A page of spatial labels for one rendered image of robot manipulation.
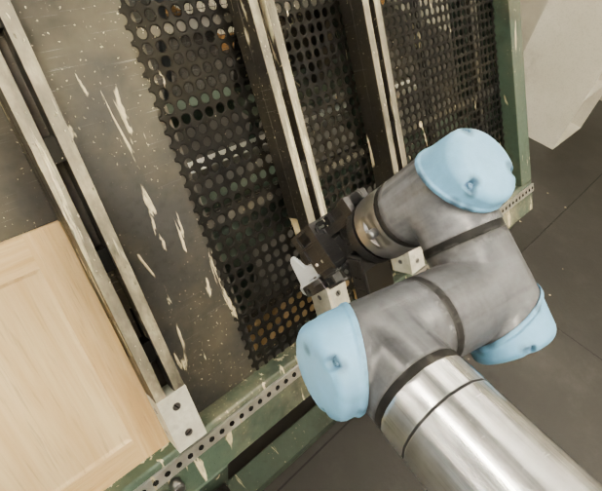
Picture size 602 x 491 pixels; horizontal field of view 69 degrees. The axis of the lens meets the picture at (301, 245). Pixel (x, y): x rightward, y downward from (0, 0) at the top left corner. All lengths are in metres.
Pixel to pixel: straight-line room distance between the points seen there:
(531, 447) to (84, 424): 0.77
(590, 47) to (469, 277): 3.71
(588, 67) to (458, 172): 3.70
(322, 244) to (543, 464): 0.33
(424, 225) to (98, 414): 0.70
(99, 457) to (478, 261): 0.78
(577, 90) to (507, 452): 3.90
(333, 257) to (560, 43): 3.67
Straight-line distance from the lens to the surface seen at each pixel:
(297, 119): 0.95
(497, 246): 0.39
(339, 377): 0.30
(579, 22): 4.04
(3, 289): 0.82
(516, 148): 1.79
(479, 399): 0.29
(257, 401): 1.03
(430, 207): 0.39
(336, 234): 0.52
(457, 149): 0.38
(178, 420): 0.92
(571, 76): 4.10
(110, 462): 0.97
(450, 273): 0.37
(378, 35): 1.16
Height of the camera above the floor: 1.83
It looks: 46 degrees down
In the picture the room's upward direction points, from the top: 10 degrees clockwise
